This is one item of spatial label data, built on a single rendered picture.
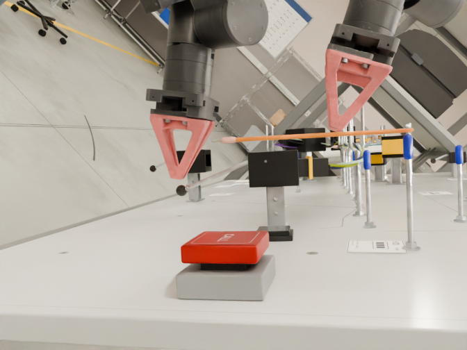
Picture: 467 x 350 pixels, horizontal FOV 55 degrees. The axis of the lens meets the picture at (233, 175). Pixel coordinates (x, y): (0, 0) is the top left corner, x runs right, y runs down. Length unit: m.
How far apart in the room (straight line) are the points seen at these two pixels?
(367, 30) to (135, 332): 0.37
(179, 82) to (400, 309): 0.35
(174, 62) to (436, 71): 1.17
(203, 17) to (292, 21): 7.68
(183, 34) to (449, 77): 1.17
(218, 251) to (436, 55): 1.37
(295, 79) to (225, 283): 7.76
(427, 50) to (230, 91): 6.72
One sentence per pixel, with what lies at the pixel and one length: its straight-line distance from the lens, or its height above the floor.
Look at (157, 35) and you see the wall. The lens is 8.69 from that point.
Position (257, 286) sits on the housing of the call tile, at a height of 1.10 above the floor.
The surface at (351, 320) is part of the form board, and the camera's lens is 0.26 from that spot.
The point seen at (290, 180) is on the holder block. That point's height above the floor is 1.13.
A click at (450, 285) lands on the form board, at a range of 0.32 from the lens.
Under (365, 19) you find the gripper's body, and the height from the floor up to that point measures 1.31.
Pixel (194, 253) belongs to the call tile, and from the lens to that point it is 0.29.
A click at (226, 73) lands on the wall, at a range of 8.20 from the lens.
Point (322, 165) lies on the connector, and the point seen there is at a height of 1.17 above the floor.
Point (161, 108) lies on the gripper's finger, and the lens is 0.55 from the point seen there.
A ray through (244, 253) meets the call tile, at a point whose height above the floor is 1.11.
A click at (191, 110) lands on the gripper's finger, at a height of 1.11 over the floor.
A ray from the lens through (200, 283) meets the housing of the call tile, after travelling 0.29.
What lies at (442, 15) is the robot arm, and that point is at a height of 1.38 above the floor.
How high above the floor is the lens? 1.20
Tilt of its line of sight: 12 degrees down
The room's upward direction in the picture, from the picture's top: 45 degrees clockwise
